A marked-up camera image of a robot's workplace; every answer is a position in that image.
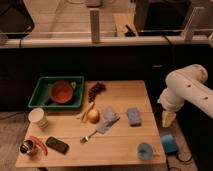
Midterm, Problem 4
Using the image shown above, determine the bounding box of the white horizontal rail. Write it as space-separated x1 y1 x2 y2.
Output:
0 35 213 49

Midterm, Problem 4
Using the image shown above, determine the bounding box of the black phone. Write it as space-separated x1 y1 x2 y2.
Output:
45 137 69 154

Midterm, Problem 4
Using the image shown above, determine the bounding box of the dark grape bunch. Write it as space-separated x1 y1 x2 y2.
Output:
88 82 106 102

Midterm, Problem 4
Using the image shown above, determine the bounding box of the small metal cup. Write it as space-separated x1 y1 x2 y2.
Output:
20 140 38 156

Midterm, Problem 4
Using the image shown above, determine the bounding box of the black box right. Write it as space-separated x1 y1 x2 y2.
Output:
134 0 191 35

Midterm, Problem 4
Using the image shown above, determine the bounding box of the blue sponge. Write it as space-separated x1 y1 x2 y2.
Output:
127 108 141 126

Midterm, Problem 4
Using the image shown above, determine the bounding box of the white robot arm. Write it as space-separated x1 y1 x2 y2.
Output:
158 64 213 128

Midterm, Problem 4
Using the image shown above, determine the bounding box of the blue cylinder on floor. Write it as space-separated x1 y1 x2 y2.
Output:
161 134 178 154

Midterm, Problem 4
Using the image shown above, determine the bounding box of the silver fork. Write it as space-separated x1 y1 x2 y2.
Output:
80 131 97 144

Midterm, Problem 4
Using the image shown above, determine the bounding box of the yellow red apple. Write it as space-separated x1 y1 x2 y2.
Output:
87 109 100 124

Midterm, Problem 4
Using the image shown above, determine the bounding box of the light blue towel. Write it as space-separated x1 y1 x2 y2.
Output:
96 106 120 134

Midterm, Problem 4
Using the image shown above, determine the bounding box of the white paper cup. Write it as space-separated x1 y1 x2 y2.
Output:
28 108 48 129

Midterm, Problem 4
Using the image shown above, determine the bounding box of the orange bowl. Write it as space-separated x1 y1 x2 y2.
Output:
50 81 74 104

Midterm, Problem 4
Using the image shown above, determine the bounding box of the green plastic bin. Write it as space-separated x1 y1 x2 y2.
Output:
28 76 84 110

